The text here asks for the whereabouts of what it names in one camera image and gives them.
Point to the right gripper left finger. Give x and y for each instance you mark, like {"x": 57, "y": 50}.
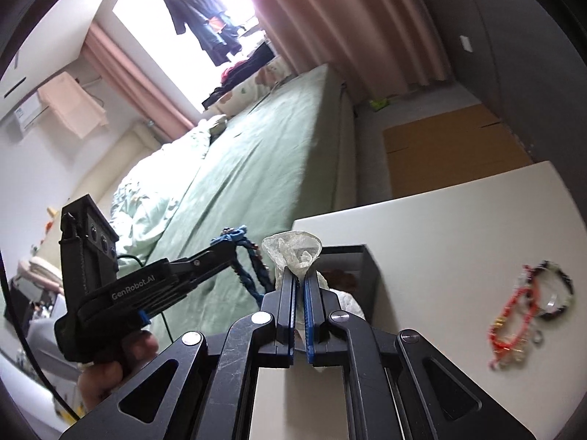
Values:
{"x": 279, "y": 353}

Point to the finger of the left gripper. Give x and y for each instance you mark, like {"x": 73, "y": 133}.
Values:
{"x": 211, "y": 263}

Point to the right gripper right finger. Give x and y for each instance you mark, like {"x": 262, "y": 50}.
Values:
{"x": 322, "y": 348}

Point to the white organza pouch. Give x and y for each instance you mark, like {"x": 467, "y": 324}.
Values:
{"x": 298, "y": 251}

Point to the silver hoop bangle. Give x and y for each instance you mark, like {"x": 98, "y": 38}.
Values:
{"x": 555, "y": 303}

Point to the black jewelry box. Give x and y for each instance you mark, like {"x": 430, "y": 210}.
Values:
{"x": 353, "y": 270}

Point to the person's left hand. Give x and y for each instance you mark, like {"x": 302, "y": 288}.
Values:
{"x": 99, "y": 380}

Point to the white floral duvet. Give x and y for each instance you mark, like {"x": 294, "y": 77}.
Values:
{"x": 150, "y": 194}

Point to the beige headboard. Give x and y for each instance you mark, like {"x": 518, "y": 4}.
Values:
{"x": 102, "y": 181}

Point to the bed with green sheet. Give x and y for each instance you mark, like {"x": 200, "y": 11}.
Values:
{"x": 287, "y": 156}

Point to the pink curtain left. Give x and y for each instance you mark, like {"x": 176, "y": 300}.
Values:
{"x": 116, "y": 68}

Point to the pink curtain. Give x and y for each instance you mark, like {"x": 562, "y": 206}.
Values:
{"x": 116, "y": 68}
{"x": 379, "y": 47}

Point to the floral pillow at window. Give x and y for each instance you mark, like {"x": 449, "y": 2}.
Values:
{"x": 253, "y": 89}

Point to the pink cloth on conditioner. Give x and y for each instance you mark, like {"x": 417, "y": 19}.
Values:
{"x": 72, "y": 105}

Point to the brown cardboard floor mat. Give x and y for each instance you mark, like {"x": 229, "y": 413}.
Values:
{"x": 449, "y": 149}

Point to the dark clothes pile on sill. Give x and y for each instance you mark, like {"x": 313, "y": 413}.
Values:
{"x": 240, "y": 72}

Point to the green item on floor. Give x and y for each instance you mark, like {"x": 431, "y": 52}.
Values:
{"x": 378, "y": 104}

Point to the hanging dark clothes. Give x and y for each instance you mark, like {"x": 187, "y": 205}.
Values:
{"x": 207, "y": 20}

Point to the pink curtain right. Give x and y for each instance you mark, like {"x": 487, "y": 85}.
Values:
{"x": 379, "y": 47}

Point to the dark wardrobe panels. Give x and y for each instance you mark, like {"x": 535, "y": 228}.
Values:
{"x": 526, "y": 70}

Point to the wall air conditioner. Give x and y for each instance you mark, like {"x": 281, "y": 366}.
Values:
{"x": 28, "y": 112}

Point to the white wall socket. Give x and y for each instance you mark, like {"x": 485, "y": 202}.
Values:
{"x": 466, "y": 44}

